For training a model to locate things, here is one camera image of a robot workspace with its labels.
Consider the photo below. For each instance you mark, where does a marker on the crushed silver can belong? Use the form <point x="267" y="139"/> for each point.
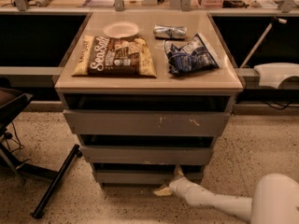
<point x="170" y="32"/>

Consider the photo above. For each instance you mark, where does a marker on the brown sea salt chip bag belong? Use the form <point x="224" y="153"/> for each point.
<point x="103" y="56"/>

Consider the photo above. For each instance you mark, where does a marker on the grey middle drawer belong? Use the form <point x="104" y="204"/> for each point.
<point x="147" y="155"/>

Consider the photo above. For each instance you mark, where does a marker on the white rod with black tip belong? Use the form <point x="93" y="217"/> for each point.
<point x="262" y="37"/>

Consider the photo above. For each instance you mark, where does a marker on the blue crumpled chip bag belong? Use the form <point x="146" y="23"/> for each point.
<point x="191" y="58"/>

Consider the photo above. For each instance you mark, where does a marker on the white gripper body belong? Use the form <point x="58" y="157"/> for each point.
<point x="177" y="186"/>

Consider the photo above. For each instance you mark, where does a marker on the grey bottom drawer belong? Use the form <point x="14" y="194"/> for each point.
<point x="131" y="178"/>

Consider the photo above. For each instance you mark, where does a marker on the grey top drawer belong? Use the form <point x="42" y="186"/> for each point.
<point x="157" y="123"/>

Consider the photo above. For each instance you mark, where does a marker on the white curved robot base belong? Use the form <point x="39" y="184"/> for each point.
<point x="273" y="74"/>

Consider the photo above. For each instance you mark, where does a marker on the white paper plate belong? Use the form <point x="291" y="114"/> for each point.
<point x="120" y="29"/>

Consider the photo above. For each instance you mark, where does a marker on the grey drawer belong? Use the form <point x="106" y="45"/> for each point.
<point x="147" y="155"/>
<point x="157" y="123"/>
<point x="131" y="178"/>

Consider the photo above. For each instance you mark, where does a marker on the grey drawer cabinet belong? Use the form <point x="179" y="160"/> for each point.
<point x="210" y="91"/>

